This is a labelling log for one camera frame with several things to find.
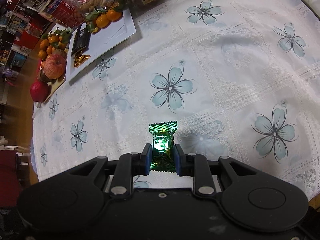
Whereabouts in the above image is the green foil candy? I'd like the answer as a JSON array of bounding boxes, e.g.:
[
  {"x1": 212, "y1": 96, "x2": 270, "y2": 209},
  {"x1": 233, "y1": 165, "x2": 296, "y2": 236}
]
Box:
[{"x1": 149, "y1": 121, "x2": 178, "y2": 172}]

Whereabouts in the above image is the wooden fruit board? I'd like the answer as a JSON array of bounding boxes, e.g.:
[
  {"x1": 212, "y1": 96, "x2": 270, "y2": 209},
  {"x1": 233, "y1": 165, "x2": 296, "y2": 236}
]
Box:
[{"x1": 36, "y1": 59, "x2": 66, "y2": 103}]

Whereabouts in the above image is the white floral tablecloth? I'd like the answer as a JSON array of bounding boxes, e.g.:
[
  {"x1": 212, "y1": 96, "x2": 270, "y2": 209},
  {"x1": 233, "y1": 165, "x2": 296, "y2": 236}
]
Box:
[{"x1": 33, "y1": 0, "x2": 319, "y2": 198}]

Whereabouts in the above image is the dark red apple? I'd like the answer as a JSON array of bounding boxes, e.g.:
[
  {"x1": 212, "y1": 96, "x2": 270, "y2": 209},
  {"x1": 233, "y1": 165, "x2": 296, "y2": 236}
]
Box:
[{"x1": 30, "y1": 80, "x2": 51, "y2": 102}]

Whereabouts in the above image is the gold wrapped candy on plate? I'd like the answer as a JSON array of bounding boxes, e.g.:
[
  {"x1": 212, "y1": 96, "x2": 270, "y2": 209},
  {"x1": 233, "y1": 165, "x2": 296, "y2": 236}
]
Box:
[{"x1": 73, "y1": 54, "x2": 91, "y2": 68}]

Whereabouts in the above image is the dark brown fruit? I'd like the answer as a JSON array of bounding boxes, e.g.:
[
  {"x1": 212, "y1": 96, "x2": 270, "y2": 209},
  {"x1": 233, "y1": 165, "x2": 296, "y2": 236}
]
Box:
[{"x1": 37, "y1": 68, "x2": 53, "y2": 83}]

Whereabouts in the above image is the pink yellow apple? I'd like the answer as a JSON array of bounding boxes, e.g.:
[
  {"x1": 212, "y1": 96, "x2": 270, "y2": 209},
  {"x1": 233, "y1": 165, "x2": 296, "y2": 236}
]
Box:
[{"x1": 41, "y1": 54, "x2": 66, "y2": 79}]

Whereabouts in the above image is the white rectangular plate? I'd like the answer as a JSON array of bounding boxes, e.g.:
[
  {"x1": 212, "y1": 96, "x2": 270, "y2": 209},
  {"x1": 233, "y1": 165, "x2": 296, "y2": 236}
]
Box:
[{"x1": 65, "y1": 7, "x2": 136, "y2": 82}]

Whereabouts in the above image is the black chocolate packet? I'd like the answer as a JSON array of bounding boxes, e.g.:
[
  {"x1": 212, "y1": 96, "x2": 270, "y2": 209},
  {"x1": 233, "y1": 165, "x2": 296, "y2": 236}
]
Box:
[{"x1": 71, "y1": 23, "x2": 91, "y2": 56}]

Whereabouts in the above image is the orange tangerine left on plate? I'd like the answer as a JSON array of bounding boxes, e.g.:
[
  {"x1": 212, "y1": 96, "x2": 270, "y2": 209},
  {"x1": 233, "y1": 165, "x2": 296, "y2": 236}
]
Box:
[{"x1": 96, "y1": 14, "x2": 110, "y2": 28}]

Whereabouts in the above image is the orange tangerine on plate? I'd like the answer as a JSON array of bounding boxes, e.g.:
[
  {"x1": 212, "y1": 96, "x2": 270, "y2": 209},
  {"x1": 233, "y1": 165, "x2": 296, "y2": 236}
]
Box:
[
  {"x1": 106, "y1": 9, "x2": 123, "y2": 22},
  {"x1": 96, "y1": 14, "x2": 110, "y2": 28}
]

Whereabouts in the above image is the orange tangerine right on plate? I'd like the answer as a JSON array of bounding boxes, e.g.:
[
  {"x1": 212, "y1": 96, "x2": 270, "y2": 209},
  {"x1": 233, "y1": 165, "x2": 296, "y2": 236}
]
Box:
[{"x1": 106, "y1": 9, "x2": 123, "y2": 22}]

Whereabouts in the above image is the red tin canister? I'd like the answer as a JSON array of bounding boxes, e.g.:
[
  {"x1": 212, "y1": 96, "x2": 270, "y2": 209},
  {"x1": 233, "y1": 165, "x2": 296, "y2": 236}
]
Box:
[{"x1": 51, "y1": 0, "x2": 85, "y2": 30}]

